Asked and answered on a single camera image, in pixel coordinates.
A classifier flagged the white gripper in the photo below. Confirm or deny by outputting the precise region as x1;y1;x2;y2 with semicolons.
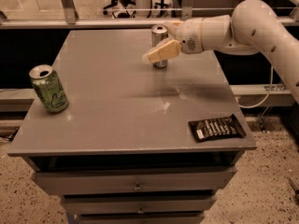
142;18;204;63

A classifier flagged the silver blue redbull can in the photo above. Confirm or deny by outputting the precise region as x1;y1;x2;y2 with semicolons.
151;25;168;68

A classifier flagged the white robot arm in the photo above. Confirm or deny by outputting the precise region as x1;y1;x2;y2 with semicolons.
142;0;299;102

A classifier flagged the green soda can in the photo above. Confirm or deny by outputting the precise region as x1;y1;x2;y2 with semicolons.
29;64;68;113

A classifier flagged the black office chair base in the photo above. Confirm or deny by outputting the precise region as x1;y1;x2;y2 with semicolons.
112;0;133;19

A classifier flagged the black snack bar wrapper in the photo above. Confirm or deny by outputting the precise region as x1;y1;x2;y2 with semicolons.
188;114;247;143

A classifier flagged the grey drawer cabinet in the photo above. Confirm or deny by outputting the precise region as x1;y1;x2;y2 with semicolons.
9;29;255;224

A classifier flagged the white cable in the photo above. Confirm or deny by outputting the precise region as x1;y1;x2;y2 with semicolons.
236;65;275;110

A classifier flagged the metal railing frame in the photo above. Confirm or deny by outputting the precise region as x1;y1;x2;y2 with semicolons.
0;0;299;30

